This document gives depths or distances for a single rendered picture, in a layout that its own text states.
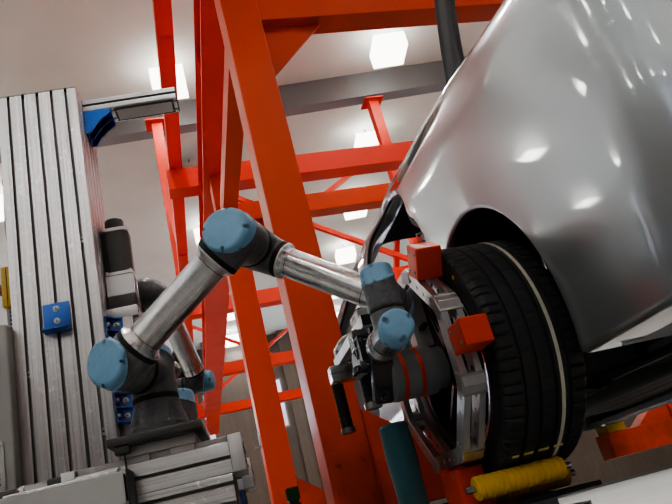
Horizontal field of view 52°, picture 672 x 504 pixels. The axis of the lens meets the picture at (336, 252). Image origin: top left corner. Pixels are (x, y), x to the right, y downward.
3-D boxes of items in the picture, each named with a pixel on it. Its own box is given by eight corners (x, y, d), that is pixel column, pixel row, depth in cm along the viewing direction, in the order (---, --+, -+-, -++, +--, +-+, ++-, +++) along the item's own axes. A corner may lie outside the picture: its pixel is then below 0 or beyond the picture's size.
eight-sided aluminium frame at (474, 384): (510, 447, 161) (441, 240, 182) (484, 453, 160) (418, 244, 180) (440, 476, 210) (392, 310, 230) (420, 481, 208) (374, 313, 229)
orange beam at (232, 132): (251, 40, 315) (246, 20, 319) (229, 42, 312) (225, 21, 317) (237, 218, 473) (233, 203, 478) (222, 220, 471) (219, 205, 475)
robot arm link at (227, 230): (135, 405, 171) (281, 241, 171) (97, 399, 158) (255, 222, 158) (110, 372, 177) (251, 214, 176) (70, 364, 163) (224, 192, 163)
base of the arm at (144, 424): (124, 438, 165) (119, 398, 169) (136, 447, 179) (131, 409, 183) (187, 424, 168) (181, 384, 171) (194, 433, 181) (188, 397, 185)
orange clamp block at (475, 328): (482, 350, 171) (496, 339, 163) (453, 356, 169) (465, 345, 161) (473, 324, 173) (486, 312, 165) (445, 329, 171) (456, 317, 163)
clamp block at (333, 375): (362, 376, 206) (357, 359, 208) (333, 382, 204) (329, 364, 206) (359, 380, 210) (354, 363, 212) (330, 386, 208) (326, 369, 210)
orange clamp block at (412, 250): (443, 277, 187) (441, 244, 185) (416, 281, 185) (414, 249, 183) (433, 271, 194) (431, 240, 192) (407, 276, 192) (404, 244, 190)
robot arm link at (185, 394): (192, 422, 216) (185, 380, 221) (152, 433, 217) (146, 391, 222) (205, 426, 227) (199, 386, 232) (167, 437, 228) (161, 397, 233)
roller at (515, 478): (579, 474, 174) (571, 451, 176) (473, 502, 167) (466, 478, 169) (568, 477, 179) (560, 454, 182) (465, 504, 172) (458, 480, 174)
